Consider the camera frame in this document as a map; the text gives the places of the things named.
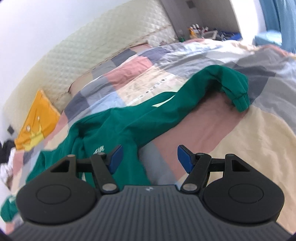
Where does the blue tray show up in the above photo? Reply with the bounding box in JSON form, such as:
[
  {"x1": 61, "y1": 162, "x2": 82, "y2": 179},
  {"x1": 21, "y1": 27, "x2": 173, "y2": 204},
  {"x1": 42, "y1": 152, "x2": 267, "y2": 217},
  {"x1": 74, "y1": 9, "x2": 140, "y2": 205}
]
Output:
[{"x1": 217, "y1": 31, "x2": 242, "y2": 42}]

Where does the grey wall cabinet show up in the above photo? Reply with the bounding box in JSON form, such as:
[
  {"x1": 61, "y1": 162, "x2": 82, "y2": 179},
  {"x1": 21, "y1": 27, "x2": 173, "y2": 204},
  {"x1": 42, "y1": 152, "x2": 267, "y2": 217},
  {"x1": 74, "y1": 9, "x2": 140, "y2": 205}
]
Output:
[{"x1": 159, "y1": 0, "x2": 243, "y2": 43}]

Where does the green sweatshirt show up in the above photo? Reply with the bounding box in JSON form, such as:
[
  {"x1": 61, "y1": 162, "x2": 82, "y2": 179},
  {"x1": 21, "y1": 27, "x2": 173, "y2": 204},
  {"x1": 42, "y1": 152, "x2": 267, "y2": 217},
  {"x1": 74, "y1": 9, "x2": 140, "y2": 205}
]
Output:
[{"x1": 0, "y1": 65, "x2": 250, "y2": 223}]

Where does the white framed tablet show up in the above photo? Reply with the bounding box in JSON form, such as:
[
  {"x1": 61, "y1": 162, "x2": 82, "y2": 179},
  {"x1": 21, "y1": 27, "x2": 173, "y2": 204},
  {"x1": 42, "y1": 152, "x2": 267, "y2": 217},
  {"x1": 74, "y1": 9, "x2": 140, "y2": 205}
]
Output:
[{"x1": 203, "y1": 30, "x2": 219, "y2": 40}]

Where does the yellow crown pillow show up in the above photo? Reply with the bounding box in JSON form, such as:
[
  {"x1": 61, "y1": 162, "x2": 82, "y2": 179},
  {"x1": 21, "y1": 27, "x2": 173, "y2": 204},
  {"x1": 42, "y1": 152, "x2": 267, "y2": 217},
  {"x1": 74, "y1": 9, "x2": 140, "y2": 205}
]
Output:
[{"x1": 14, "y1": 89, "x2": 61, "y2": 152}]

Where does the cream quilted headboard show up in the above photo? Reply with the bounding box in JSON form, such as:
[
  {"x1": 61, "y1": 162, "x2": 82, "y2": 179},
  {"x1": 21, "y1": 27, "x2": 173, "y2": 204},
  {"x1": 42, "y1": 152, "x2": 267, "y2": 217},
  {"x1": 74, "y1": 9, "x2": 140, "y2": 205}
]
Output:
[{"x1": 2, "y1": 0, "x2": 179, "y2": 121}]

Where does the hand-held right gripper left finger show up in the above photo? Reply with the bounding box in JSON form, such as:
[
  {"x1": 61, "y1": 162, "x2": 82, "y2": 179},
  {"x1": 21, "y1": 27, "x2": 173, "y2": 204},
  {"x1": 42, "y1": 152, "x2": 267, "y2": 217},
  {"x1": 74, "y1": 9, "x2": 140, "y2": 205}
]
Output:
[{"x1": 50, "y1": 145, "x2": 123, "y2": 194}]

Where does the patchwork quilt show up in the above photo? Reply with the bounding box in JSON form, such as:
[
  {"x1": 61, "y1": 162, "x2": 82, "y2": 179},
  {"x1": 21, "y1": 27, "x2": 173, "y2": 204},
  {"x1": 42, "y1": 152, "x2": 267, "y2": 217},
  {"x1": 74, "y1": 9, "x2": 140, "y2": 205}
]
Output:
[{"x1": 5, "y1": 38, "x2": 296, "y2": 232}]

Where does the blue curtain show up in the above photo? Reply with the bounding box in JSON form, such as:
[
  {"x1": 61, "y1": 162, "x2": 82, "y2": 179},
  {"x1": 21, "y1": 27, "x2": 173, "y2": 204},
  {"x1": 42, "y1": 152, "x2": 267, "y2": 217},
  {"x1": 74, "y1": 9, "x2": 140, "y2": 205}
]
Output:
[{"x1": 258, "y1": 0, "x2": 296, "y2": 54}]

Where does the black clothes pile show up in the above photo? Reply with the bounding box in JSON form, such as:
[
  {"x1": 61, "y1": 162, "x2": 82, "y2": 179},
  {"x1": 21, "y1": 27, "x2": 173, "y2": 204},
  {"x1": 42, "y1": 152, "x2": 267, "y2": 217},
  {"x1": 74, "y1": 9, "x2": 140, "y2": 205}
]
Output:
[{"x1": 0, "y1": 140, "x2": 16, "y2": 163}]

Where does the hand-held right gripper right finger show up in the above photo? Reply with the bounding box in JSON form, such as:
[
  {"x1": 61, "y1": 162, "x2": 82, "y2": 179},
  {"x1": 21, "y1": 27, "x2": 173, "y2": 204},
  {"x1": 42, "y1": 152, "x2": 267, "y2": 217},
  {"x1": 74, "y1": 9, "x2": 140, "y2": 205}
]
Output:
[{"x1": 177, "y1": 145, "x2": 251, "y2": 194}]

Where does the white clothes pile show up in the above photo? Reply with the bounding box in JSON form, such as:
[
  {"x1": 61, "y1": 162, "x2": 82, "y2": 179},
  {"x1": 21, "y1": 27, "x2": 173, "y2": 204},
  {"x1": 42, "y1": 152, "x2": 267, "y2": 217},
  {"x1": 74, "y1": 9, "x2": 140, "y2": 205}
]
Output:
[{"x1": 0, "y1": 160, "x2": 14, "y2": 184}]

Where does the blue covered chair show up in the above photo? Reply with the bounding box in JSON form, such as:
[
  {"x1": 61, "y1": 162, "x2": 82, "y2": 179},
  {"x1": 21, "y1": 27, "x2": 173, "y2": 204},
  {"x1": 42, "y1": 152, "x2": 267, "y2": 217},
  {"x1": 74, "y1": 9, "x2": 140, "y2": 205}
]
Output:
[{"x1": 253, "y1": 30, "x2": 284, "y2": 47}]

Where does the pink pillow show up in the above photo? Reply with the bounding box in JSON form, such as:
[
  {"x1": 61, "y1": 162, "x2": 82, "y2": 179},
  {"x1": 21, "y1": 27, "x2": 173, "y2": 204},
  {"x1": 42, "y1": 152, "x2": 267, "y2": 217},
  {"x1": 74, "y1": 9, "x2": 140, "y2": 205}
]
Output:
[{"x1": 69, "y1": 43, "x2": 154, "y2": 95}]

